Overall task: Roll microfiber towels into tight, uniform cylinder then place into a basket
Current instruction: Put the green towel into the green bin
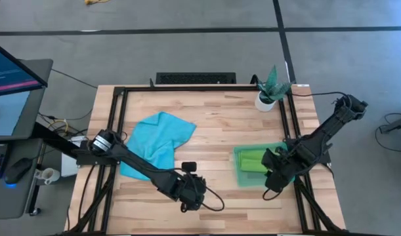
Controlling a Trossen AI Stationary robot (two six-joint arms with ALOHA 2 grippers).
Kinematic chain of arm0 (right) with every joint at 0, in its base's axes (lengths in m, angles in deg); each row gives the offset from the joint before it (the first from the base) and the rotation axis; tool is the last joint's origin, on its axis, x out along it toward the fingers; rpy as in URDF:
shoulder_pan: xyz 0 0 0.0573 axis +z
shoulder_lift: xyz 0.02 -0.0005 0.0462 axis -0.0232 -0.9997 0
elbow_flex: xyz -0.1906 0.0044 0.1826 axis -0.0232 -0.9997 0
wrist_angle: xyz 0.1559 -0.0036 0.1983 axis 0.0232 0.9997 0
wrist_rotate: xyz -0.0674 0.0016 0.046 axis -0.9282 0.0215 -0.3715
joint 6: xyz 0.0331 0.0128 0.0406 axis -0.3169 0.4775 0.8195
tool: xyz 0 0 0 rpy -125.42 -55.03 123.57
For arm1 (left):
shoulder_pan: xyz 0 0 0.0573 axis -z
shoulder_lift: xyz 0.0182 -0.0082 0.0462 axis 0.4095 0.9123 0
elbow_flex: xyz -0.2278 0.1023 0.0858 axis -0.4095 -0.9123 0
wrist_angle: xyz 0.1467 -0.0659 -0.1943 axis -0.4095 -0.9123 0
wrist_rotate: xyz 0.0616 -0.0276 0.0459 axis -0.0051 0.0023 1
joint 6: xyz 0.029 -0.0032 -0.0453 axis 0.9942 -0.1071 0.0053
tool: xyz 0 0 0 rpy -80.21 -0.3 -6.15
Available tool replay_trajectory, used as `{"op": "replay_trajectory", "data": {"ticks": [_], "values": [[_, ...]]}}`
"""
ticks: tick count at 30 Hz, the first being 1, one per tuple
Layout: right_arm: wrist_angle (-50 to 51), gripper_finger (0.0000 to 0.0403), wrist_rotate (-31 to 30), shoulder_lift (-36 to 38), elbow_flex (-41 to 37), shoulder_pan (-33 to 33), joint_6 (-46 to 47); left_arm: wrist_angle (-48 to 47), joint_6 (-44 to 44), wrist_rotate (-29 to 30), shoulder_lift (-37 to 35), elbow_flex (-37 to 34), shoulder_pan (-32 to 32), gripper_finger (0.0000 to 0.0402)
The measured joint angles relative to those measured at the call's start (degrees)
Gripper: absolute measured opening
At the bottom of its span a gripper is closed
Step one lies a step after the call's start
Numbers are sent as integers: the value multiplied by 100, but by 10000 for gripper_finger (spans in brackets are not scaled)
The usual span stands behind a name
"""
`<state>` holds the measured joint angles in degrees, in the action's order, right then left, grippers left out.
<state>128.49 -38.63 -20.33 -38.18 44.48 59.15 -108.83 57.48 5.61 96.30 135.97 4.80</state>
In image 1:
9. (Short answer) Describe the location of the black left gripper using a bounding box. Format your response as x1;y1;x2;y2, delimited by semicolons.
165;172;207;213

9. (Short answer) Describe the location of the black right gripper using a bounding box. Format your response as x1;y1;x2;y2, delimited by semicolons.
261;147;299;193

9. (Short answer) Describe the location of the green microfiber towel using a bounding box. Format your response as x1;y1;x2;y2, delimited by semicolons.
238;149;270;174

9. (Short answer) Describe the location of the blue microfiber towel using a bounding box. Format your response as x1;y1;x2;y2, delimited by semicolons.
119;111;198;182

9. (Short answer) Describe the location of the translucent teal plastic basket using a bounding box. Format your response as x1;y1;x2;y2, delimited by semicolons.
233;142;297;188

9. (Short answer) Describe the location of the green plant in white pot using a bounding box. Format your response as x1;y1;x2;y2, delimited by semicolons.
254;64;293;113

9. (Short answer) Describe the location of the black floor grille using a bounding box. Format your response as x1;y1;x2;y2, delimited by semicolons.
155;71;237;85

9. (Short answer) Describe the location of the white box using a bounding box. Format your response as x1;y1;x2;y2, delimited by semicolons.
60;136;86;178

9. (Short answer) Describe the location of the black floor stand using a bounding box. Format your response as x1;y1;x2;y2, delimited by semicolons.
374;113;401;153

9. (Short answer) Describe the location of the white mug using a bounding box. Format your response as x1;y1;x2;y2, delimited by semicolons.
34;167;61;186

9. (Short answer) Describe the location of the gray computer desk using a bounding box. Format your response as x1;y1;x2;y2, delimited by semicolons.
0;58;54;220

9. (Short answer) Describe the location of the black computer mouse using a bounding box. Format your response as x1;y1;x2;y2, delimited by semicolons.
5;157;32;185

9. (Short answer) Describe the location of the computer monitor with blue screen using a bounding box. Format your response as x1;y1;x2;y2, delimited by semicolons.
0;39;49;98

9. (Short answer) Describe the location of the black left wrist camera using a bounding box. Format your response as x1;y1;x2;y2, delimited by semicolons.
181;161;198;174

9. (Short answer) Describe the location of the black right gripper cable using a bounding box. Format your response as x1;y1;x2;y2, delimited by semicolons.
262;188;284;201

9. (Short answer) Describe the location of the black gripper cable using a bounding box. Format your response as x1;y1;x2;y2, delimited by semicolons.
200;185;226;212
262;188;284;201

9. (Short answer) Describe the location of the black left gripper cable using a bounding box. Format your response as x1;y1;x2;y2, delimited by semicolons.
200;185;226;212

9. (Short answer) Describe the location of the black aluminium table frame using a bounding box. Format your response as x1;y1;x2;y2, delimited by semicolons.
60;84;352;236

